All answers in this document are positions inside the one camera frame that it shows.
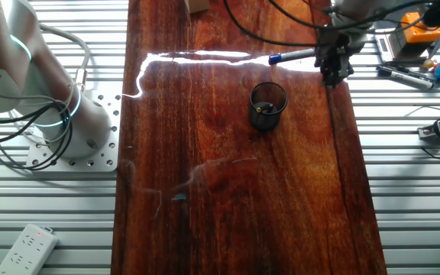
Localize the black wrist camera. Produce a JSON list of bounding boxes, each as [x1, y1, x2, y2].
[[422, 0, 440, 28]]

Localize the black pen with gold tip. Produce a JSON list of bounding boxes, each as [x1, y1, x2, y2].
[[256, 102, 277, 115]]

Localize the black marker on right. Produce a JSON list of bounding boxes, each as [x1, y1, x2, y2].
[[376, 64, 435, 91]]

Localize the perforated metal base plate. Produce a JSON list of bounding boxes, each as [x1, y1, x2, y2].
[[27, 89, 121, 173]]

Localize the black cable bundle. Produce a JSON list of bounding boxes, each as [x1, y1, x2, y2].
[[0, 101, 75, 172]]

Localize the light wooden block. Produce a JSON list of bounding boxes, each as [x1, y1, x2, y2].
[[184, 0, 210, 15]]

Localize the blue and white marker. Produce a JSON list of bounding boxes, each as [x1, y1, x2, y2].
[[268, 48, 317, 65]]

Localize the white power strip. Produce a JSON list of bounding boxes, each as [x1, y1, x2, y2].
[[0, 224, 59, 275]]

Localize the orange emergency stop button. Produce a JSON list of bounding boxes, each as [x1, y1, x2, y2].
[[400, 11, 440, 45]]

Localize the brown wooden board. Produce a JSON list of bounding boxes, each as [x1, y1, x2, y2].
[[111, 0, 388, 275]]

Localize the small silver device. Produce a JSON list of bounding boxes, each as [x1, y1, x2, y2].
[[374, 28, 410, 62]]

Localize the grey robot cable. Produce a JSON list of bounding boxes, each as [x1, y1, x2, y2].
[[38, 22, 92, 92]]

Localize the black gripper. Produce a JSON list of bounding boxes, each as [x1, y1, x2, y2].
[[314, 31, 355, 89]]

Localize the black mesh pen holder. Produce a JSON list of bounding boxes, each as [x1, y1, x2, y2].
[[248, 82, 290, 133]]

